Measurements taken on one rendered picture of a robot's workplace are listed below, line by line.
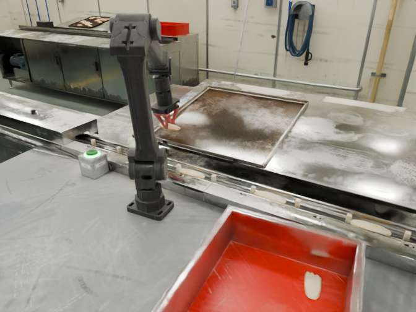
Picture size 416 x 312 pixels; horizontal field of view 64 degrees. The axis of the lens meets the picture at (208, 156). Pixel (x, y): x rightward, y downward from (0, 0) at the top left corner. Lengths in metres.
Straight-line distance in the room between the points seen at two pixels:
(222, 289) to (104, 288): 0.26
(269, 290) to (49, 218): 0.65
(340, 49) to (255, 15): 1.21
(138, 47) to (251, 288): 0.58
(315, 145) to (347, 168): 0.16
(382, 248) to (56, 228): 0.85
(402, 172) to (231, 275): 0.64
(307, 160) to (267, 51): 3.82
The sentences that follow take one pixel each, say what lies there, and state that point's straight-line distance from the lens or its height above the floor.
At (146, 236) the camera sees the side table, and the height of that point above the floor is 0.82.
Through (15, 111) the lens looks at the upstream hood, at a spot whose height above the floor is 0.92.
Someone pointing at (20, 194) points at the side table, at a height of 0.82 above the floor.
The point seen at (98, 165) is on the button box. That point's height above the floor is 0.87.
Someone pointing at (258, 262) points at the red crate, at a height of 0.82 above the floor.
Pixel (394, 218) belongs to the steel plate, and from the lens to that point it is 1.12.
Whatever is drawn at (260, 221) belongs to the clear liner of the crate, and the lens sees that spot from 0.83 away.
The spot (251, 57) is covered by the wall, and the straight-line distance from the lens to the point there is 5.01.
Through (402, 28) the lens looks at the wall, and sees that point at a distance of 4.55.
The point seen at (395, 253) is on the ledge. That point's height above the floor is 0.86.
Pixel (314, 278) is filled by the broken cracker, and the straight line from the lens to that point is 0.83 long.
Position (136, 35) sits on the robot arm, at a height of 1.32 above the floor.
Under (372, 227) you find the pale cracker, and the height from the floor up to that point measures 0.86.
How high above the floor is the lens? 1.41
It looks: 27 degrees down
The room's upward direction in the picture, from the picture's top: straight up
